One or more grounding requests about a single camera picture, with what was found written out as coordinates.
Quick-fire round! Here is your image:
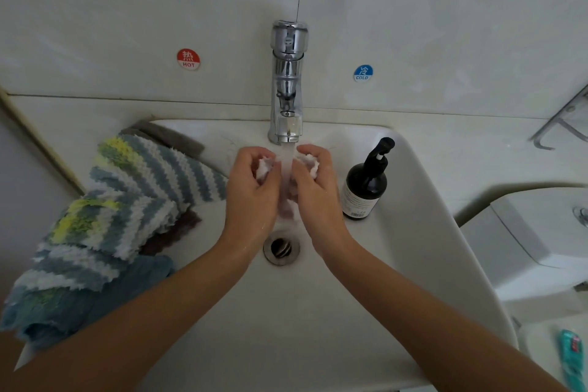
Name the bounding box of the person's left hand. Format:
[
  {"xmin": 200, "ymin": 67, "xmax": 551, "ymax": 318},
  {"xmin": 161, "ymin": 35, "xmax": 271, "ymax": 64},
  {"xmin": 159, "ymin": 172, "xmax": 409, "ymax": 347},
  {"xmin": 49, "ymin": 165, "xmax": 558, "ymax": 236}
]
[{"xmin": 222, "ymin": 146, "xmax": 284, "ymax": 264}]

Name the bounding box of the person's right hand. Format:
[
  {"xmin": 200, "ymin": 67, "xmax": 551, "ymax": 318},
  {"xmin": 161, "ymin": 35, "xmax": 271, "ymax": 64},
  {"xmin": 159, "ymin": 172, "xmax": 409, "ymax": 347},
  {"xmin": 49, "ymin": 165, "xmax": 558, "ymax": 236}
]
[{"xmin": 290, "ymin": 143, "xmax": 358, "ymax": 262}]

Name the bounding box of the pink white striped cloth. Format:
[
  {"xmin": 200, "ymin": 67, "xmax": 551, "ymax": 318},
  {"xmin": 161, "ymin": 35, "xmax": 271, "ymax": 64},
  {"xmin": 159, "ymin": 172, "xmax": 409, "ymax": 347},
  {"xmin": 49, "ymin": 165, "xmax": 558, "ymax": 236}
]
[{"xmin": 254, "ymin": 154, "xmax": 321, "ymax": 221}]

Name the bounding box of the brown cloth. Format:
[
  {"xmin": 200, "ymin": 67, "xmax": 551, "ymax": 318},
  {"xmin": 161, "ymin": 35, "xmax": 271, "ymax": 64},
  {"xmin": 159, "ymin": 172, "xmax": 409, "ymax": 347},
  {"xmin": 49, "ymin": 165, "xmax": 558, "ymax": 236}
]
[{"xmin": 119, "ymin": 121, "xmax": 208, "ymax": 258}]

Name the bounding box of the white ceramic sink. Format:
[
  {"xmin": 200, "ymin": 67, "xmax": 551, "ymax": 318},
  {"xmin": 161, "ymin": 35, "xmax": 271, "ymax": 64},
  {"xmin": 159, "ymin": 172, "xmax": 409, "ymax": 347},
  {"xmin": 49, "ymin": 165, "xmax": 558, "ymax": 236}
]
[{"xmin": 13, "ymin": 119, "xmax": 520, "ymax": 392}]

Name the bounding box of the blue stained cloth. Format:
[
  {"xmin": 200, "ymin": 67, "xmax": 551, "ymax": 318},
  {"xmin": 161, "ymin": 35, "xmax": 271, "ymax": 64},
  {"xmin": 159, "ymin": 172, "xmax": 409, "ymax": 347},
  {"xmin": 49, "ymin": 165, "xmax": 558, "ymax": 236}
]
[{"xmin": 0, "ymin": 254, "xmax": 178, "ymax": 352}]

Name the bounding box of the person's left forearm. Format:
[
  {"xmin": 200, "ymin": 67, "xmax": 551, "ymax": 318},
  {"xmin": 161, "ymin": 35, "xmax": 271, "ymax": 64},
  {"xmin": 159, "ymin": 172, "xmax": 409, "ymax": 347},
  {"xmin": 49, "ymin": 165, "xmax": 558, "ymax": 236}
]
[{"xmin": 0, "ymin": 244, "xmax": 268, "ymax": 392}]

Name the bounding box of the person's right forearm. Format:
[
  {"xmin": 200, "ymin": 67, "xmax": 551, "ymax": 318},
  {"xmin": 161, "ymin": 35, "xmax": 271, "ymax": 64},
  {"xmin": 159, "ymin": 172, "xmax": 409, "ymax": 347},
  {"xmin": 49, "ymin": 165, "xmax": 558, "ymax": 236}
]
[{"xmin": 322, "ymin": 240, "xmax": 571, "ymax": 392}]

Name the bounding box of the metal sink drain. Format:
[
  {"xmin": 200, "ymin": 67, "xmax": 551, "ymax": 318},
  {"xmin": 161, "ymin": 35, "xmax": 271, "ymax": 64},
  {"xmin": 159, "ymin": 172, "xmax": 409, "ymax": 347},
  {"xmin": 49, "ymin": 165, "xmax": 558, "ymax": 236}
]
[{"xmin": 263, "ymin": 231, "xmax": 301, "ymax": 267}]

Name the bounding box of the black pump soap bottle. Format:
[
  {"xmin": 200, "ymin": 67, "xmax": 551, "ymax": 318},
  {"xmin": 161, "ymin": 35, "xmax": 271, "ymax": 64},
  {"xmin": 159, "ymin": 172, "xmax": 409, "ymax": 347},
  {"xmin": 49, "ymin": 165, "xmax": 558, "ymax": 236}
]
[{"xmin": 341, "ymin": 136, "xmax": 396, "ymax": 221}]

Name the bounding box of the chrome faucet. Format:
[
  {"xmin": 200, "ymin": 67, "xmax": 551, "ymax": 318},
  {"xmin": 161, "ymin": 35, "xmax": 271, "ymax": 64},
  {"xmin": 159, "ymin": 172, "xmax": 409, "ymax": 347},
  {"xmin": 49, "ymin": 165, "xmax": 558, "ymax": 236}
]
[{"xmin": 267, "ymin": 20, "xmax": 310, "ymax": 146}]

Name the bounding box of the red round sticker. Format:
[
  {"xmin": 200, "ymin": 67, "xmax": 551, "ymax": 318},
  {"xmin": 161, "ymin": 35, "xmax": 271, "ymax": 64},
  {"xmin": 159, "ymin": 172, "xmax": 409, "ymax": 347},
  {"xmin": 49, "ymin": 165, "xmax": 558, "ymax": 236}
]
[{"xmin": 176, "ymin": 47, "xmax": 202, "ymax": 71}]

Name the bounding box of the white toilet tank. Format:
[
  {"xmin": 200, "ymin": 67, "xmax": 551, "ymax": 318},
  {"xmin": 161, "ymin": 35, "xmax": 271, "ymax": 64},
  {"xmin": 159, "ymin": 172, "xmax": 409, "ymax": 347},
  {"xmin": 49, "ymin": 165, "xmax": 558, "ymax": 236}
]
[{"xmin": 459, "ymin": 187, "xmax": 588, "ymax": 304}]

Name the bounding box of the white toilet lid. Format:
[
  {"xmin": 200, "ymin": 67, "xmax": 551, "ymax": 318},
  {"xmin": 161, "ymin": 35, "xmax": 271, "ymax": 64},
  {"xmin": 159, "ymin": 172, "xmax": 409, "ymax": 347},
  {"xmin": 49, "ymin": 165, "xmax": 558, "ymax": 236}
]
[{"xmin": 519, "ymin": 314, "xmax": 588, "ymax": 392}]

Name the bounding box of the teal tube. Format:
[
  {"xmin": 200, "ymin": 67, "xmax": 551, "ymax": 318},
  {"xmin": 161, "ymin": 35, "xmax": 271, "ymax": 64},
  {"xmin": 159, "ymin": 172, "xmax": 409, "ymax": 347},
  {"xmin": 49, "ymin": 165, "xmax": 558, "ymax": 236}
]
[{"xmin": 559, "ymin": 328, "xmax": 586, "ymax": 392}]

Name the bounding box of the metal wall shelf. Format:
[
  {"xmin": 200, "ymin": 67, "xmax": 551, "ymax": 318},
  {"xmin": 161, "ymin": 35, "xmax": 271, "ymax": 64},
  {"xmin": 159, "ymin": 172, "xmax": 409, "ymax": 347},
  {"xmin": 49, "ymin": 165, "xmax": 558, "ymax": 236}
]
[{"xmin": 530, "ymin": 84, "xmax": 588, "ymax": 149}]

